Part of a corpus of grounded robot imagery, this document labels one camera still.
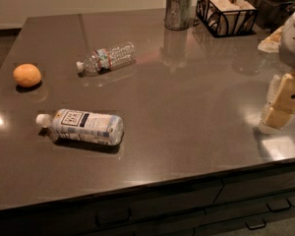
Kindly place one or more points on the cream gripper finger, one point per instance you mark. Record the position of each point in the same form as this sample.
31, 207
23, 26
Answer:
273, 89
276, 115

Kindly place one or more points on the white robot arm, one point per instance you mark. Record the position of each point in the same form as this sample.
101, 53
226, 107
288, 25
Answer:
286, 53

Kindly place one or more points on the clear plastic water bottle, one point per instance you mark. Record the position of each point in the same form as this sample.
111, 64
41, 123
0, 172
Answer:
107, 59

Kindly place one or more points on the crumpled plastic bag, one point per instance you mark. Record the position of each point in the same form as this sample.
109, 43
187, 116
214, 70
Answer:
271, 43

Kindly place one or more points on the metal utensil cup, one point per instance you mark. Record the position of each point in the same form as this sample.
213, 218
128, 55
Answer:
177, 14

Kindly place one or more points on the orange fruit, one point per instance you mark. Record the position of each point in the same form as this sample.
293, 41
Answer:
27, 75

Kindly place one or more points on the black wire napkin basket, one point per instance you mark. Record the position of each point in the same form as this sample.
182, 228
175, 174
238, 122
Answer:
225, 18

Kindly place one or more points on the black drawer handle right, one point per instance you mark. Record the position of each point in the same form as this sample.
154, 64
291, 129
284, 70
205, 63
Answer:
278, 205

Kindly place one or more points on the black drawer handle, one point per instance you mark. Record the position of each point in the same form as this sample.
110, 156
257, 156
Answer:
278, 205
113, 217
255, 224

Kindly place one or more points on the black drawer handle middle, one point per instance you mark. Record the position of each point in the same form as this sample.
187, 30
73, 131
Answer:
255, 224

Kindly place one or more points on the black drawer handle left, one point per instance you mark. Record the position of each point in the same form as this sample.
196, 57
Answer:
113, 217

